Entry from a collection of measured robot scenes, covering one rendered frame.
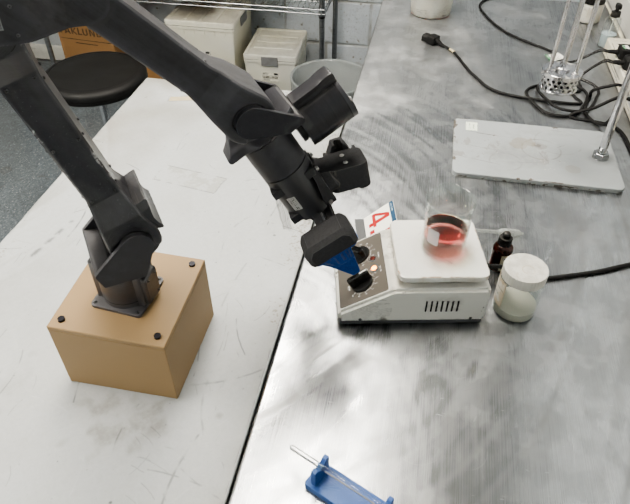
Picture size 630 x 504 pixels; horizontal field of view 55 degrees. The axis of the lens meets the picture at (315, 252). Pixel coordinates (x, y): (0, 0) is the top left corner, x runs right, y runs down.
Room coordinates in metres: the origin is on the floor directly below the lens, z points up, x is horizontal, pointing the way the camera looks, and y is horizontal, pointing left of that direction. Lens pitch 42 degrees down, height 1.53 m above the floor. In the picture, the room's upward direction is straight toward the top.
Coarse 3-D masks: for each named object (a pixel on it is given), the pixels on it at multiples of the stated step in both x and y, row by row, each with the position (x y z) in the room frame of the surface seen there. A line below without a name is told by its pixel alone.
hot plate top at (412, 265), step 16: (400, 224) 0.66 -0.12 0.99; (416, 224) 0.66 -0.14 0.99; (400, 240) 0.62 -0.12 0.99; (416, 240) 0.62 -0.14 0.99; (400, 256) 0.59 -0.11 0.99; (416, 256) 0.59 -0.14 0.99; (464, 256) 0.59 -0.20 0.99; (480, 256) 0.59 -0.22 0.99; (400, 272) 0.56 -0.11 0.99; (416, 272) 0.56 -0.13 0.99; (432, 272) 0.56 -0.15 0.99; (448, 272) 0.56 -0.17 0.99; (464, 272) 0.56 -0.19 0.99; (480, 272) 0.56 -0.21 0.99
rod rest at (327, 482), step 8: (328, 456) 0.33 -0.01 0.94; (328, 464) 0.33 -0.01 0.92; (312, 472) 0.31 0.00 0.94; (320, 472) 0.32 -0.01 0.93; (336, 472) 0.33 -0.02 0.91; (312, 480) 0.31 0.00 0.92; (320, 480) 0.32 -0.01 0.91; (328, 480) 0.32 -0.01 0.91; (336, 480) 0.32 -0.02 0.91; (352, 480) 0.32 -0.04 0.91; (312, 488) 0.31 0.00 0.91; (320, 488) 0.31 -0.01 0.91; (328, 488) 0.31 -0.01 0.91; (336, 488) 0.31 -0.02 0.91; (344, 488) 0.31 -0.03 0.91; (360, 488) 0.31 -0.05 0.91; (320, 496) 0.30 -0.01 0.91; (328, 496) 0.30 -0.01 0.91; (336, 496) 0.30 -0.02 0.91; (344, 496) 0.30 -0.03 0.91; (352, 496) 0.30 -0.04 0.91; (360, 496) 0.30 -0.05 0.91; (376, 496) 0.30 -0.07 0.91
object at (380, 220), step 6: (378, 210) 0.77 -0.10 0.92; (384, 210) 0.76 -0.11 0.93; (372, 216) 0.77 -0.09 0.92; (378, 216) 0.76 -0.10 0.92; (384, 216) 0.75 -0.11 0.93; (390, 216) 0.74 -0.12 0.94; (372, 222) 0.75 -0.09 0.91; (378, 222) 0.74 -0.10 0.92; (384, 222) 0.74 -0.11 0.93; (390, 222) 0.73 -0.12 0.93; (372, 228) 0.74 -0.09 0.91; (378, 228) 0.73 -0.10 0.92; (384, 228) 0.72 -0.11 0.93; (372, 234) 0.73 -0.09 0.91
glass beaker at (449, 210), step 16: (432, 192) 0.63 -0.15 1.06; (448, 192) 0.64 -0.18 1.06; (464, 192) 0.63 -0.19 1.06; (432, 208) 0.59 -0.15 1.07; (448, 208) 0.64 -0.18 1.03; (464, 208) 0.63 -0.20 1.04; (432, 224) 0.59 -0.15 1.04; (448, 224) 0.58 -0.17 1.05; (464, 224) 0.58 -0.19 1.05; (432, 240) 0.59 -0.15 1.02; (448, 240) 0.58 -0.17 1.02; (464, 240) 0.59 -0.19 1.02; (432, 256) 0.59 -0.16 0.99; (448, 256) 0.58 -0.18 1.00
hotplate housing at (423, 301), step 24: (360, 240) 0.67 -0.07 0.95; (384, 240) 0.65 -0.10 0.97; (336, 288) 0.59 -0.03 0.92; (408, 288) 0.55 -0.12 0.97; (432, 288) 0.55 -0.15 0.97; (456, 288) 0.55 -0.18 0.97; (480, 288) 0.55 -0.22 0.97; (360, 312) 0.54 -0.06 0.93; (384, 312) 0.54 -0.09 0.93; (408, 312) 0.54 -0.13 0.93; (432, 312) 0.55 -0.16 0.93; (456, 312) 0.55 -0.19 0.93; (480, 312) 0.55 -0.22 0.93
